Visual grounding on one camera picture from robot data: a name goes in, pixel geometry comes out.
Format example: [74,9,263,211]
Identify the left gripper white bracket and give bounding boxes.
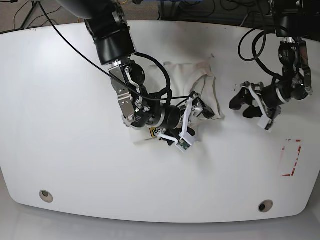
[229,81,281,123]

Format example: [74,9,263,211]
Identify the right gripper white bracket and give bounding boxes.
[157,91,215,147]

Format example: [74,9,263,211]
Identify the white printed t-shirt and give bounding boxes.
[129,62,223,144]

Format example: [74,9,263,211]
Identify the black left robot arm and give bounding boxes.
[229,0,320,131]

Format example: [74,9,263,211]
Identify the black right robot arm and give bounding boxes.
[60,0,220,149]

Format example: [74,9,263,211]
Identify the red tape rectangle marking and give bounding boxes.
[279,139,303,177]

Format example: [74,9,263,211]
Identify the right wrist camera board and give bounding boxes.
[175,138,192,153]

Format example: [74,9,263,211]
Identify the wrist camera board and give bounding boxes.
[257,115,274,132]
[175,138,192,153]

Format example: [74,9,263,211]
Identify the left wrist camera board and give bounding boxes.
[257,115,274,132]

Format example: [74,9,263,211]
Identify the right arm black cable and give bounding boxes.
[37,0,191,108]

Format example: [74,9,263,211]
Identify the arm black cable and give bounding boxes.
[37,0,191,108]
[237,0,286,83]

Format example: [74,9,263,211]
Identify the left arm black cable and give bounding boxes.
[237,0,286,83]

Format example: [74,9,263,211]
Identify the right table cable grommet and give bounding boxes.
[258,199,274,213]

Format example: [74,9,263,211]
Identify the table cable grommet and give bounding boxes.
[258,199,274,213]
[39,190,54,203]

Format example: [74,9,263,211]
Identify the left table cable grommet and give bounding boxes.
[39,190,54,203]

